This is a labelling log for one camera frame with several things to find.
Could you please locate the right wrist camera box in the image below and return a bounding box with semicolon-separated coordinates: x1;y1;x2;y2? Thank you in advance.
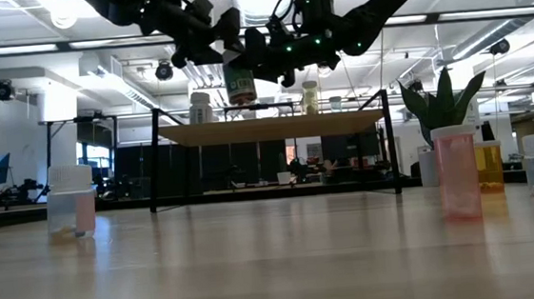
291;0;338;30

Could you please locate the black standing desk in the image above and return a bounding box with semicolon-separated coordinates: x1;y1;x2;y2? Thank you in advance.
37;111;126;206

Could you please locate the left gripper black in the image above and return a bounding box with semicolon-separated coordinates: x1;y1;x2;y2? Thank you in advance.
159;0;247;70

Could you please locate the large white bottle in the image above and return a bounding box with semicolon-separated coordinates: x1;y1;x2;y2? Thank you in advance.
188;90;215;126

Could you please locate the orange bottle white cap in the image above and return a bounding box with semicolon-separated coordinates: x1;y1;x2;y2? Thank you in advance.
473;139;507;196

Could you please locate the black ceiling spotlight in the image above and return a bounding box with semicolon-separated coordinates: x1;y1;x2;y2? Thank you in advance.
153;59;176;83
0;78;16;103
487;37;512;56

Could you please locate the yellow vial white cap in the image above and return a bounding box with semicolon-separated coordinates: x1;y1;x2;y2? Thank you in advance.
300;79;322;117

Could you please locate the round white ceiling lamp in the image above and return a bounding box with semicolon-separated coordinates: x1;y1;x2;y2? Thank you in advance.
44;0;81;32

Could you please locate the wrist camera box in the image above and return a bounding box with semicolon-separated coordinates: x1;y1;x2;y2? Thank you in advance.
291;0;338;30
194;0;215;18

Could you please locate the large green label bottle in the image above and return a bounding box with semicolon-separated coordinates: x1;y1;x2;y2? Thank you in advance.
219;48;260;108

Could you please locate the wooden shelf black metal frame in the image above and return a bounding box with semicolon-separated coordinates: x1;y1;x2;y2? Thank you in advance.
142;88;404;215

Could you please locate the pink vial white cap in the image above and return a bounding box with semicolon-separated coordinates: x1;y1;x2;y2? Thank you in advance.
429;123;485;223

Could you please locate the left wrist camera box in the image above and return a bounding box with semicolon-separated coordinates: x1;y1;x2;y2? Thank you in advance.
194;0;215;18

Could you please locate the small clear bottle pink label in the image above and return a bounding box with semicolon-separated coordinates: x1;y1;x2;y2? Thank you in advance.
42;161;100;243

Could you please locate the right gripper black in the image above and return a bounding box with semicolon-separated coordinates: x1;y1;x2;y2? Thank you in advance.
225;17;363;92

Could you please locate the snake plant in white pot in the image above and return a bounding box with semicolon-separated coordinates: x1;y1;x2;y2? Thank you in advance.
396;63;496;190

